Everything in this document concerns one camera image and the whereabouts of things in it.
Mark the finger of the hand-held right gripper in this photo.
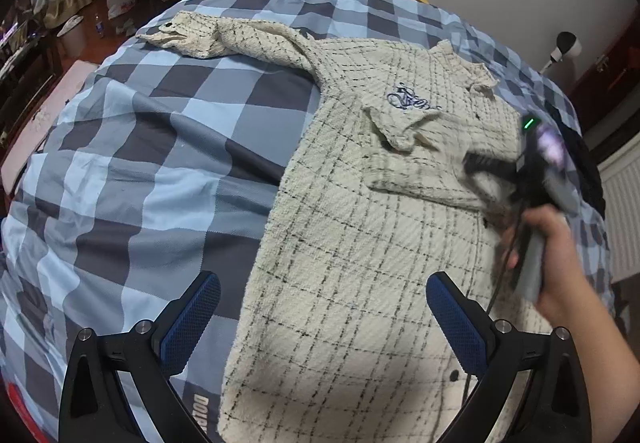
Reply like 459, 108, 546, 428
462, 150, 522, 218

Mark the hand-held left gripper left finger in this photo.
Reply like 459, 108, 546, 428
59, 271, 222, 443

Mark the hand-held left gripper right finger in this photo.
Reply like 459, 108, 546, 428
425, 271, 593, 443

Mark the cream plaid shirt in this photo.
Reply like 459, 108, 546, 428
136, 12, 566, 443

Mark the person's right forearm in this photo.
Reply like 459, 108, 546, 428
537, 273, 637, 443

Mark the person's right hand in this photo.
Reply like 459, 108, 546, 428
501, 207, 587, 320

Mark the white radiator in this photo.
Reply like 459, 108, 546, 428
597, 143, 640, 285

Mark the blue checked bed blanket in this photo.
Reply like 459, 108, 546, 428
0, 0, 617, 443

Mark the red cloth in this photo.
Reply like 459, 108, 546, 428
4, 383, 51, 443

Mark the pink mattress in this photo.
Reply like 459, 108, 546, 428
0, 60, 99, 194

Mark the dark wooden furniture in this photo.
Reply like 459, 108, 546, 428
0, 18, 62, 136

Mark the white slipper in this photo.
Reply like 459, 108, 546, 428
56, 15, 84, 39

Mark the white plastic bag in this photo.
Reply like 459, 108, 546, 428
105, 0, 139, 22

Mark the white security camera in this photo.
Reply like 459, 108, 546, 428
540, 31, 584, 74

